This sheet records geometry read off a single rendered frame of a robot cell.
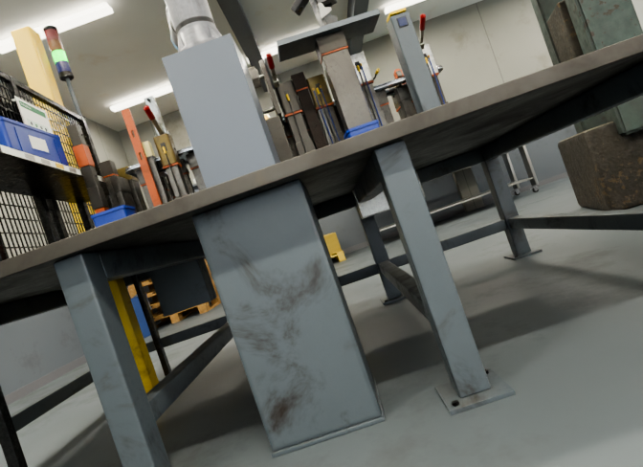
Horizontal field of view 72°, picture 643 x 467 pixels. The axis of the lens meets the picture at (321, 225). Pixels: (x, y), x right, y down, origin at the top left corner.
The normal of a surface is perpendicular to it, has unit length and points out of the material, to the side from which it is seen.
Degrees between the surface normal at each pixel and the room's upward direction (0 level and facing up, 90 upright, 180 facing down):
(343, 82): 90
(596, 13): 89
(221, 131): 90
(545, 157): 90
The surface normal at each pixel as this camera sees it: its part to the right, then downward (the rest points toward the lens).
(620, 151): -0.29, 0.09
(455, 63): -0.03, 0.00
